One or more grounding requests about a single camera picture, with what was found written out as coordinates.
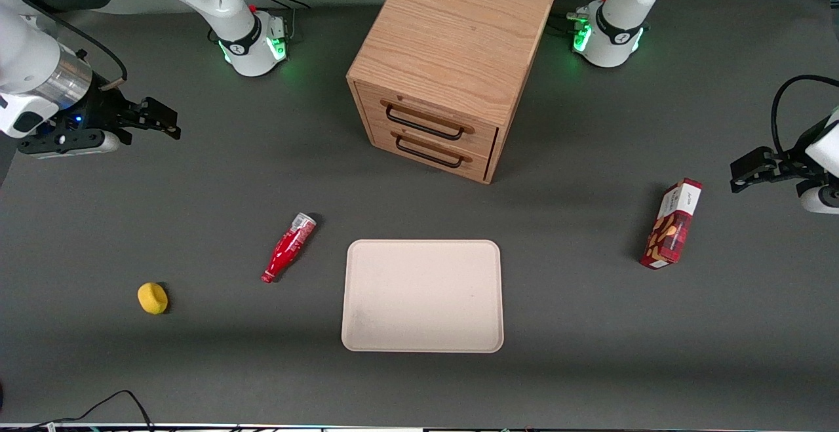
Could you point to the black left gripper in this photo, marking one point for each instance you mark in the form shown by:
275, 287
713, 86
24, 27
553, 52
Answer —
799, 152

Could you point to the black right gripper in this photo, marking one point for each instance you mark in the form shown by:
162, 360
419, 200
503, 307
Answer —
103, 106

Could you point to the red coke bottle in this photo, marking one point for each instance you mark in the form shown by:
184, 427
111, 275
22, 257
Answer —
285, 252

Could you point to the beige plastic tray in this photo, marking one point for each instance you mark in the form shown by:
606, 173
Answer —
426, 294

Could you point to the red snack box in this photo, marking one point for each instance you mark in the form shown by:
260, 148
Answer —
668, 229

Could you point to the yellow lemon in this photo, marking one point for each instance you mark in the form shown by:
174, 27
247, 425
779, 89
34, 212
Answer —
152, 298

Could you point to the wooden drawer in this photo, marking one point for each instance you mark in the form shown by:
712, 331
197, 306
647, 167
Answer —
482, 138
478, 164

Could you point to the wooden drawer cabinet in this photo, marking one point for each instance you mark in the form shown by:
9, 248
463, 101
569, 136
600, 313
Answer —
452, 32

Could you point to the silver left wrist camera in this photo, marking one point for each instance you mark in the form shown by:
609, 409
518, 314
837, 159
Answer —
819, 199

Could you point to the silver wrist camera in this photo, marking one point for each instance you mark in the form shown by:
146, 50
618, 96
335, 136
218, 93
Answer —
819, 199
78, 143

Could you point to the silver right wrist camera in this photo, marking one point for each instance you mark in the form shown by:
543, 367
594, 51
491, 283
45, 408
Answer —
78, 143

